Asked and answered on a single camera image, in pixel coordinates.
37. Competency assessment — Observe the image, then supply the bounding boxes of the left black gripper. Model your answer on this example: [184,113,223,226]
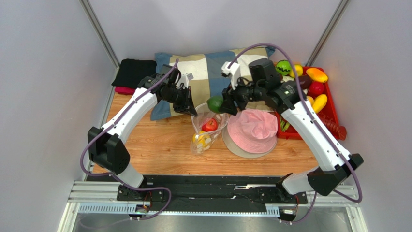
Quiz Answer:
[162,86,198,117]

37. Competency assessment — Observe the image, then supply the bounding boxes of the green avocado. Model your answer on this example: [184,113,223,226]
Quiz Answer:
[206,96,223,114]

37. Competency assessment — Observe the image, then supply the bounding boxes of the clear dotted zip bag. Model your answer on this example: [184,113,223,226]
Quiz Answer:
[190,103,229,154]

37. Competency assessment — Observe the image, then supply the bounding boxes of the red apple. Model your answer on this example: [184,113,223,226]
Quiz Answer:
[202,118,218,132]

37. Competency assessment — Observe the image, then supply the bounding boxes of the yellow apple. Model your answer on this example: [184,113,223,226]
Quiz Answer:
[191,130,211,154]

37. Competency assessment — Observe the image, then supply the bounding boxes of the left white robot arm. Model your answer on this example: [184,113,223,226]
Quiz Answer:
[85,64,197,189]

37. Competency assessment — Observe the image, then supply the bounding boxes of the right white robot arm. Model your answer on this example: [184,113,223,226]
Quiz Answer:
[219,58,364,198]

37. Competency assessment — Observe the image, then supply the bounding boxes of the yellow lemon top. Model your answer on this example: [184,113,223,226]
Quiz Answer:
[289,64,303,78]

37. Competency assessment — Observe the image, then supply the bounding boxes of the pink bucket hat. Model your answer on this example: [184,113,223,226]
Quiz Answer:
[222,109,278,159]

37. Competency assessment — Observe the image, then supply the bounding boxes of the checkered blue beige pillow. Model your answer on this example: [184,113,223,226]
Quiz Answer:
[150,47,275,121]

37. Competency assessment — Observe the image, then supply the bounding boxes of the green watermelon ball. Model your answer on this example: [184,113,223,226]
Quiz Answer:
[275,60,292,76]

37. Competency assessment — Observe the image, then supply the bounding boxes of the pink folded cloth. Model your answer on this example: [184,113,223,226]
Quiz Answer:
[115,87,135,95]

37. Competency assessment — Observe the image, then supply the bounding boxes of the black folded cloth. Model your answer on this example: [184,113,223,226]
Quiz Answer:
[112,58,157,89]

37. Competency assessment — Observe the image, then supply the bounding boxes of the dark purple fruit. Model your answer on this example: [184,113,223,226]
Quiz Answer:
[299,75,312,89]

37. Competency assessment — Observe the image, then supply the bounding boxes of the orange small fruit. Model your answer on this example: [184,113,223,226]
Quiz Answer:
[306,96,314,106]

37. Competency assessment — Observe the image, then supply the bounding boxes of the red tomato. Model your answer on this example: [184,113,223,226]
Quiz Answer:
[308,82,324,96]

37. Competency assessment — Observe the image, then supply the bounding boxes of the red plastic tray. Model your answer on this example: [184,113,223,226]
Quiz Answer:
[275,66,340,140]

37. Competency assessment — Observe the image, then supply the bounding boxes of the yellow banana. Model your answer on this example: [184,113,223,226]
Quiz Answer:
[312,94,328,114]

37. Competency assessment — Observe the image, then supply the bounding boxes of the orange yellow mango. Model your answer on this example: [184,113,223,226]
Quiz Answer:
[306,68,328,83]

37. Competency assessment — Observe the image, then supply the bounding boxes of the red toy lobster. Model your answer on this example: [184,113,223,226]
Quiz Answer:
[318,114,347,141]

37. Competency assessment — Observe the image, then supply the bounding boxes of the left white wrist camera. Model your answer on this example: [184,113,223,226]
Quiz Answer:
[177,73,193,89]

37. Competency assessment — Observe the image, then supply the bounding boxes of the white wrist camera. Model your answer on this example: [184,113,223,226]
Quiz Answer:
[177,73,193,89]
[221,61,241,90]

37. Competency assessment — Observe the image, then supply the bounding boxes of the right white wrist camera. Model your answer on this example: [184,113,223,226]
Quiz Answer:
[221,61,241,90]

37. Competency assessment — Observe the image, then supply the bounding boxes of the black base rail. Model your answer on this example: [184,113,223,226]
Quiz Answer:
[115,175,310,213]

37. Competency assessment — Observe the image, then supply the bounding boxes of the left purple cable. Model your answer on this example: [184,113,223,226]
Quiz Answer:
[79,58,179,223]

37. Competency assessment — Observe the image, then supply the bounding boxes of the purple cable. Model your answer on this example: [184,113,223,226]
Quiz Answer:
[227,43,364,225]
[79,58,179,223]

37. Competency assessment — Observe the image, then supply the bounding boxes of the right aluminium frame post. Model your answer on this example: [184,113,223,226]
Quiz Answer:
[306,0,351,66]

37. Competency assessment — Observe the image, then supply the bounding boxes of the aluminium frame post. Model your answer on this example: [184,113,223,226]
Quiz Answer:
[79,0,120,70]
[306,0,351,66]

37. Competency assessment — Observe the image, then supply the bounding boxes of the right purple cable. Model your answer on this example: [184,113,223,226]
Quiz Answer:
[227,43,364,225]

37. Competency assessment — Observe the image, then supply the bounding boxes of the left aluminium frame post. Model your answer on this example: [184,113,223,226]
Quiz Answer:
[79,0,120,70]

